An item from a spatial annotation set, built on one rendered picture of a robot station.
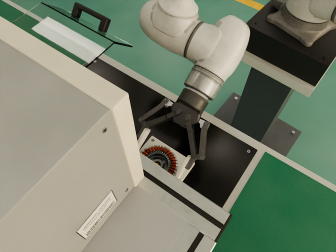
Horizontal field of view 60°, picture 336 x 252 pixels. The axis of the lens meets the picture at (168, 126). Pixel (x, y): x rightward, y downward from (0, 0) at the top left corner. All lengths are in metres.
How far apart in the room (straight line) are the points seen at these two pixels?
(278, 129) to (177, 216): 1.50
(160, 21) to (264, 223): 0.58
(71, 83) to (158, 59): 1.85
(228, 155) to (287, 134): 1.05
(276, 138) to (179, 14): 1.24
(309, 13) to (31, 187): 0.96
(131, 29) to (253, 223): 1.84
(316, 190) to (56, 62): 0.77
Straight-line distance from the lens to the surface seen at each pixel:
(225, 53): 0.73
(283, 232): 0.84
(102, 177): 0.33
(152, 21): 0.78
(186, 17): 0.75
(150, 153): 0.79
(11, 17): 1.40
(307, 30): 1.10
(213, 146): 0.86
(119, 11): 2.53
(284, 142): 1.84
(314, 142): 1.93
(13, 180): 0.25
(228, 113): 1.85
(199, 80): 0.72
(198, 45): 0.74
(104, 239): 0.43
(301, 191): 0.90
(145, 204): 0.43
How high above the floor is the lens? 1.53
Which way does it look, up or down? 59 degrees down
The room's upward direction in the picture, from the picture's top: straight up
